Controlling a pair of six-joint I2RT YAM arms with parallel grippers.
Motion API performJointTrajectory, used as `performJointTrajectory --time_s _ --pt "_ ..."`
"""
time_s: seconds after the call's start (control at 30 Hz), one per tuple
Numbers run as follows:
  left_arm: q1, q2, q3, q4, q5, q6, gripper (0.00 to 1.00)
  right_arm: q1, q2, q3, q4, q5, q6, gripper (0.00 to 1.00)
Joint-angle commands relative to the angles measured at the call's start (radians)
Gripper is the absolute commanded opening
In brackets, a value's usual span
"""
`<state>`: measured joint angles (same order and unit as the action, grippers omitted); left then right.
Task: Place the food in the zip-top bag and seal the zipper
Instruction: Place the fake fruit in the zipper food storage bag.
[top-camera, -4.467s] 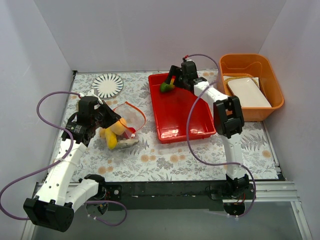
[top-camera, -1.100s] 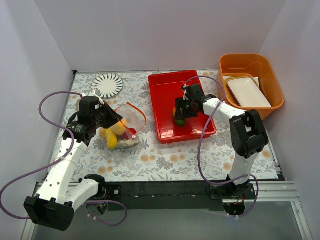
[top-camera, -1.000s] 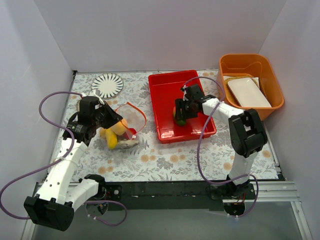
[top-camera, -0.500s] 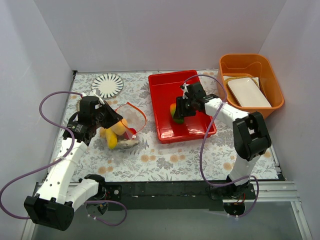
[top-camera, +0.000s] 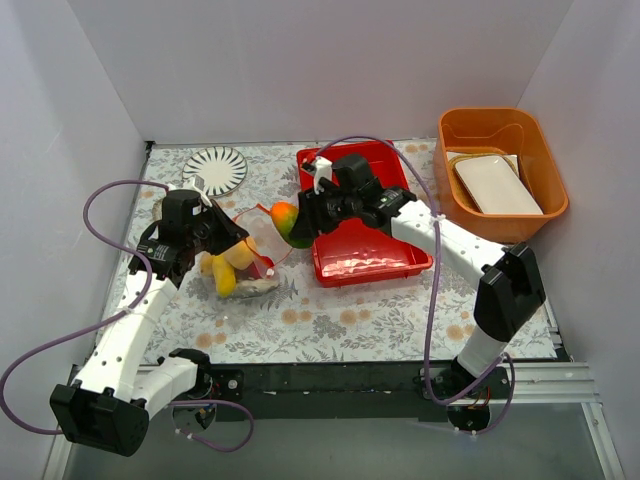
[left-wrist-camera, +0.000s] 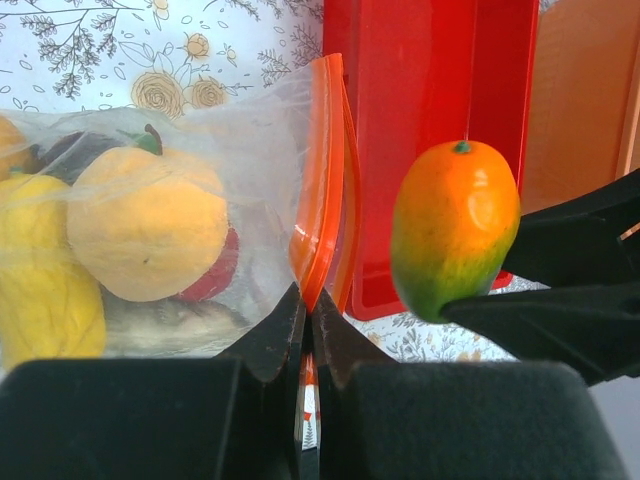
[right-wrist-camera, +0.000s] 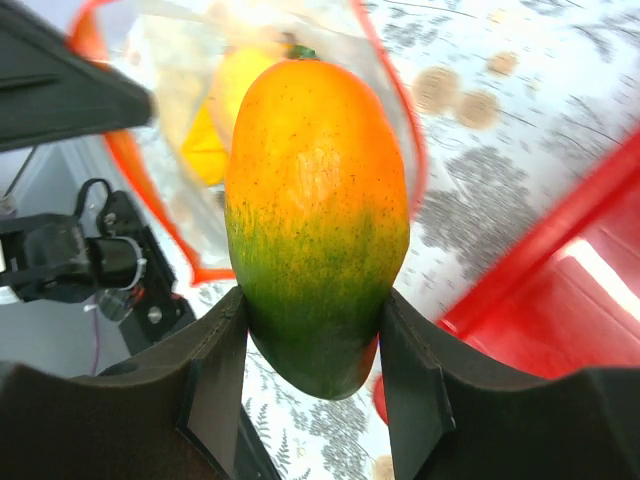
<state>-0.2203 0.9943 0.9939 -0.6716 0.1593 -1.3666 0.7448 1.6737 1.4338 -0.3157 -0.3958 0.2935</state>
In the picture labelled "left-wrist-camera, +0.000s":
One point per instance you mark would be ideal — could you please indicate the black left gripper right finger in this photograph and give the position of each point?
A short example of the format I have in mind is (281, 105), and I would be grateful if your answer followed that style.
(381, 419)

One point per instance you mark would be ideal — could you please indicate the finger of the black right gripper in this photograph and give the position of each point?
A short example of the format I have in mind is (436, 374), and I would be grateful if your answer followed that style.
(592, 329)
(582, 241)

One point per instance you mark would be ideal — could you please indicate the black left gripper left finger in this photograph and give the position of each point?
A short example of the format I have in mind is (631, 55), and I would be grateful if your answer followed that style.
(232, 416)

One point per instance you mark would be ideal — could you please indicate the grey plastic fish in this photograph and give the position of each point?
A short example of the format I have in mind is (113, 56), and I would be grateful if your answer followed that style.
(169, 327)

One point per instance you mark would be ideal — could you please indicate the red fruit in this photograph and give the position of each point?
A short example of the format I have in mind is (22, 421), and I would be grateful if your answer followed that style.
(219, 276)

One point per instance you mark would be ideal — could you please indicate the green red mango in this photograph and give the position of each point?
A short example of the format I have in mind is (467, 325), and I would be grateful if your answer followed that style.
(455, 217)

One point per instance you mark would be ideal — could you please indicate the clear zip top bag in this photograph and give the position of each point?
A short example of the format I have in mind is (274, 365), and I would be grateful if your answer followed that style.
(282, 159)

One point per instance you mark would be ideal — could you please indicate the orange peach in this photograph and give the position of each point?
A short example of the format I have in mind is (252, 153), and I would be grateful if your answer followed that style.
(147, 221)

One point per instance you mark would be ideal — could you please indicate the dark purple passion fruit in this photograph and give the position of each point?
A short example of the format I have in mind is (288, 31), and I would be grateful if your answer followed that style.
(73, 153)

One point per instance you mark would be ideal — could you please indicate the red plastic tray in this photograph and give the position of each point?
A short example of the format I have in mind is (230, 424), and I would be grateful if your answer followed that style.
(420, 73)

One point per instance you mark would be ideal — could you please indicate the floral patterned table mat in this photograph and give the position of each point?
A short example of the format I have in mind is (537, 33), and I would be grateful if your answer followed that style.
(174, 56)

